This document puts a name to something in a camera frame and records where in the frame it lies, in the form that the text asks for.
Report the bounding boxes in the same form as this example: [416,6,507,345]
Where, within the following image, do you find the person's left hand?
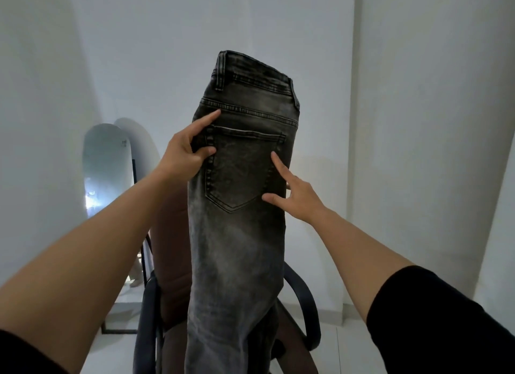
[155,109,222,183]

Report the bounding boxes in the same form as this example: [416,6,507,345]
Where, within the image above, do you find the person's right hand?
[262,151,327,226]

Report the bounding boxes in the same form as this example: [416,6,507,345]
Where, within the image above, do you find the grey washed denim jeans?
[184,50,301,374]

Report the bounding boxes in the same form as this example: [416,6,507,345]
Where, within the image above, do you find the person's left forearm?
[0,170,190,374]

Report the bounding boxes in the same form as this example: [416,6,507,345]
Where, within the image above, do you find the person's right forearm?
[311,207,416,324]

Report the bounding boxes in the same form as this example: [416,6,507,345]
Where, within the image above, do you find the brown office chair black armrests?
[133,180,322,374]

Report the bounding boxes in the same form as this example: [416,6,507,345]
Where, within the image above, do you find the arched standing mirror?
[82,118,161,335]

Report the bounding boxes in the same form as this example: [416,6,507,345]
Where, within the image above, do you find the person's black right sleeve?
[366,265,515,374]

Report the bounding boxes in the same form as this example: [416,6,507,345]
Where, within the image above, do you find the person's black sleeve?
[366,265,515,374]
[0,328,70,374]

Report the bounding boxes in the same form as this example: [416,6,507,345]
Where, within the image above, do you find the person's black left sleeve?
[0,328,70,374]

